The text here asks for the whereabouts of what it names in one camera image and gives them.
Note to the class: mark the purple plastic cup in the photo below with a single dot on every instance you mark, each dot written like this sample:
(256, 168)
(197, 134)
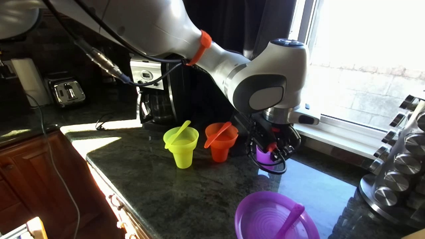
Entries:
(263, 157)

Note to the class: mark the silver toaster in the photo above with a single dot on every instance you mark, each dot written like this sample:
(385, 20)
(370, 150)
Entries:
(68, 93)

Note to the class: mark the white paper towel roll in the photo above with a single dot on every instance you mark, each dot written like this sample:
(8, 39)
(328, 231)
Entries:
(31, 81)

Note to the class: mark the silver spice rack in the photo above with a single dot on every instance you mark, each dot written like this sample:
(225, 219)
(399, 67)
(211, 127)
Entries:
(398, 169)

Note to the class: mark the yellow-green plastic cup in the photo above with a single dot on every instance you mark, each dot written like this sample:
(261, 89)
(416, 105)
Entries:
(182, 151)

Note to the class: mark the purple plastic plate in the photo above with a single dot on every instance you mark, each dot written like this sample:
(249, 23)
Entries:
(259, 215)

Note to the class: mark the orange plastic cup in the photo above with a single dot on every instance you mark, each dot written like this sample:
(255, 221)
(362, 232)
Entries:
(220, 147)

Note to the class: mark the yellow-green plastic spoon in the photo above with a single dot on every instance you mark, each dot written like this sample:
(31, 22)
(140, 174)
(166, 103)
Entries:
(177, 134)

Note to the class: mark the purple plastic spoon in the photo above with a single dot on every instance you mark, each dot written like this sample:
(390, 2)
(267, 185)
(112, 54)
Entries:
(290, 219)

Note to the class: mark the black and silver coffee maker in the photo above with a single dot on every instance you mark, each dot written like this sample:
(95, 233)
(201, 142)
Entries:
(156, 106)

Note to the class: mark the wooden cabinet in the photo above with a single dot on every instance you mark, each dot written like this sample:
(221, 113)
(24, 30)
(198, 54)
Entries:
(36, 179)

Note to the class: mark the window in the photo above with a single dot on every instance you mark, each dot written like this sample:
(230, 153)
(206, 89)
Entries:
(365, 59)

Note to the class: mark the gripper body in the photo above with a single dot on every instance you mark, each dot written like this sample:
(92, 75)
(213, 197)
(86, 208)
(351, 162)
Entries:
(265, 134)

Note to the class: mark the orange plastic spoon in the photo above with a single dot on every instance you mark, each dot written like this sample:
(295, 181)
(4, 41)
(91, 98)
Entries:
(217, 134)

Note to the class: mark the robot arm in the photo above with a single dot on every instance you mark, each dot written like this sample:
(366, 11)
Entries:
(159, 23)

